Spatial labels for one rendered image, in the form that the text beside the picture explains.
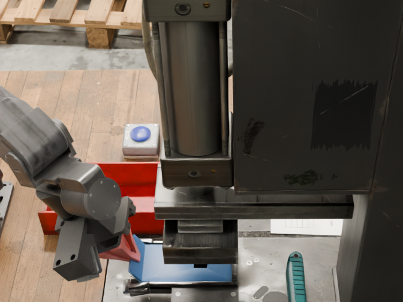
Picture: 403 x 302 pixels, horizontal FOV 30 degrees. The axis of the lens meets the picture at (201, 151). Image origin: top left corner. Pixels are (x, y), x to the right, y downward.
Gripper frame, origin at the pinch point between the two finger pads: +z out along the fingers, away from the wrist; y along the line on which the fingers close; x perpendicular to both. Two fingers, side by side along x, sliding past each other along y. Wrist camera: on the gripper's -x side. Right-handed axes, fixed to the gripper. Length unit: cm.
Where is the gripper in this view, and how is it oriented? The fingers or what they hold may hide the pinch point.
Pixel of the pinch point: (134, 256)
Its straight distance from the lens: 116.2
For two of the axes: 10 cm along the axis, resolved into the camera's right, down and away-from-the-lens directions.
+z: 5.3, 6.1, 5.9
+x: 0.3, -7.1, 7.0
